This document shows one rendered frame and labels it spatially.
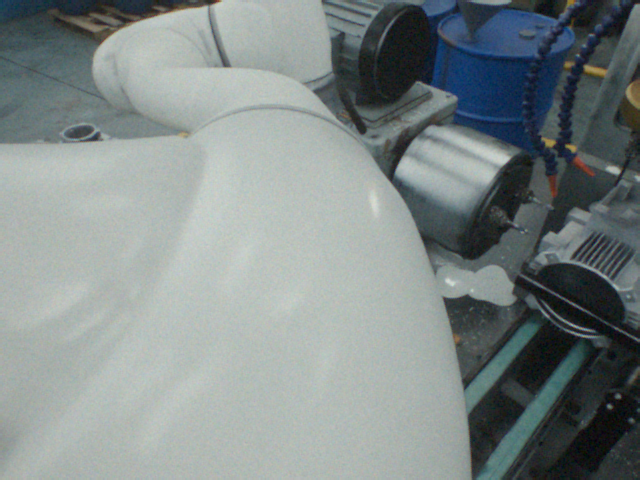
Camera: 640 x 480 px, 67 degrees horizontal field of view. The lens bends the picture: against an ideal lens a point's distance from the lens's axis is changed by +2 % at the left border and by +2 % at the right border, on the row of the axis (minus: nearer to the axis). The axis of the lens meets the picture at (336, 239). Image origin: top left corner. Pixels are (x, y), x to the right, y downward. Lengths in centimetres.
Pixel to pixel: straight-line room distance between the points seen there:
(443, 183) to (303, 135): 80
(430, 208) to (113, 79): 60
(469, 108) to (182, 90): 200
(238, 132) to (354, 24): 89
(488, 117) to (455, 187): 142
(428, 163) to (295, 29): 45
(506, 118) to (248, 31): 184
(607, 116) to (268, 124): 100
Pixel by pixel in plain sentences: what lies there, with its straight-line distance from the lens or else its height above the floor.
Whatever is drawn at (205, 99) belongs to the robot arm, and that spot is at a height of 150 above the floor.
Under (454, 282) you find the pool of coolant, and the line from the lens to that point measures 119.
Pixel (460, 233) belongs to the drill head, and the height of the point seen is 105.
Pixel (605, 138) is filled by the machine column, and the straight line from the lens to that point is 114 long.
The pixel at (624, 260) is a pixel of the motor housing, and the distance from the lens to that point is 93.
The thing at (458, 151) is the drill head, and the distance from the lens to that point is 97.
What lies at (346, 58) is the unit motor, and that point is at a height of 127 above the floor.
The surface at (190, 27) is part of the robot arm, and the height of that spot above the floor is 146.
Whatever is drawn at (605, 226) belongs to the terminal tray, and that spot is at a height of 112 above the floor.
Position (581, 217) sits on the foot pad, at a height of 108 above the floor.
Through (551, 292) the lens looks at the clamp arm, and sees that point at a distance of 92.
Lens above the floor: 166
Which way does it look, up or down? 42 degrees down
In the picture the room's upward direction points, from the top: straight up
